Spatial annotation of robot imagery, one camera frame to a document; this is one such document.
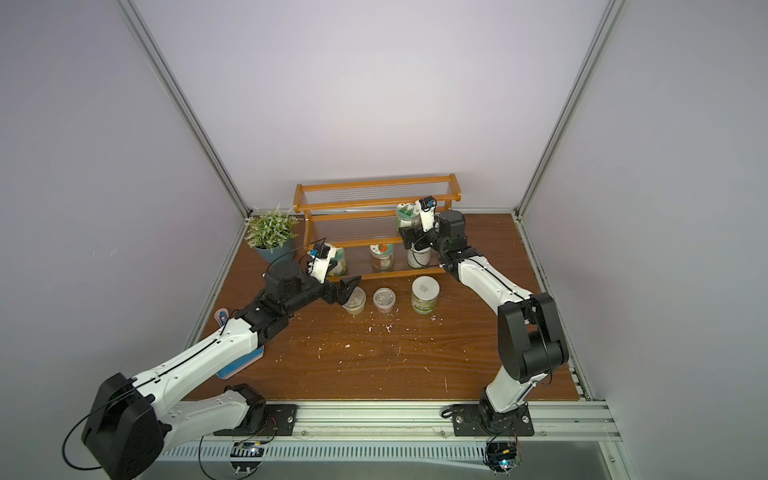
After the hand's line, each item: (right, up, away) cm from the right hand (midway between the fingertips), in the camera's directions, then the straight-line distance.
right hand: (415, 217), depth 87 cm
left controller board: (-43, -60, -15) cm, 76 cm away
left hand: (-18, -14, -11) cm, 25 cm away
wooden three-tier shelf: (-17, -1, +1) cm, 17 cm away
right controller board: (+19, -58, -19) cm, 64 cm away
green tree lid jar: (-2, +1, +1) cm, 2 cm away
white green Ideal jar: (+3, -22, 0) cm, 22 cm away
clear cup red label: (-10, -25, +2) cm, 27 cm away
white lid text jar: (+2, -13, +11) cm, 17 cm away
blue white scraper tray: (-60, -30, +2) cm, 67 cm away
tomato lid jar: (-10, -13, +10) cm, 19 cm away
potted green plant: (-46, -5, +7) cm, 47 cm away
